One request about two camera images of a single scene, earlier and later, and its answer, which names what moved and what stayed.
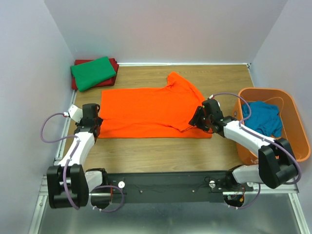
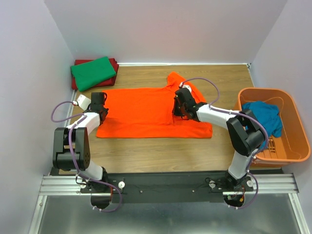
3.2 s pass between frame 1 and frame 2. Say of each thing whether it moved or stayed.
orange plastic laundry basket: stayed
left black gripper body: moved
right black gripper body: moved
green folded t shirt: stayed
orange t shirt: stayed
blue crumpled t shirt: stayed
